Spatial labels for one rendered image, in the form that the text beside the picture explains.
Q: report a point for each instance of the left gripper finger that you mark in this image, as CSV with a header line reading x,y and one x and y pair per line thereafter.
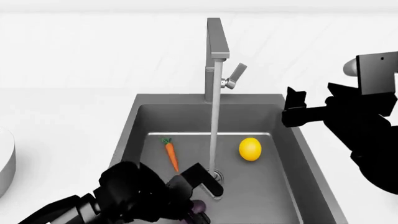
x,y
180,186
200,218

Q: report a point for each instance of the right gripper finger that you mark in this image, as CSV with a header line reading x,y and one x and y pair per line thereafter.
x,y
298,114
342,91

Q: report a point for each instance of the purple eggplant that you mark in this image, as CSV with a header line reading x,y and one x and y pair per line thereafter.
x,y
199,205

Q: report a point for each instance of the orange carrot with green top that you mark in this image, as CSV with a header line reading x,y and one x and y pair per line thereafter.
x,y
171,154

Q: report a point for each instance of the silver sink drain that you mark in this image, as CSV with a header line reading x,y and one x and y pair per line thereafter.
x,y
219,175

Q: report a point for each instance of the grey kitchen sink basin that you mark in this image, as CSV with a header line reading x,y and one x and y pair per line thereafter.
x,y
267,186

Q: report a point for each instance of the grey square faucet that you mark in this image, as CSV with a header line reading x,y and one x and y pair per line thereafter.
x,y
217,42

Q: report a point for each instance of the white bowl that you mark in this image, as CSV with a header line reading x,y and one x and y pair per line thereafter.
x,y
7,163

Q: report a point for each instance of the running water stream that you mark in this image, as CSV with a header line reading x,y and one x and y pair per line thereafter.
x,y
215,116

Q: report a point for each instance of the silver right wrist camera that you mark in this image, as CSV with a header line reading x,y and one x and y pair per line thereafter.
x,y
349,67

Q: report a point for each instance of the dark grey right camera mount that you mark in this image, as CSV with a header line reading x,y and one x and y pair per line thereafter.
x,y
377,72

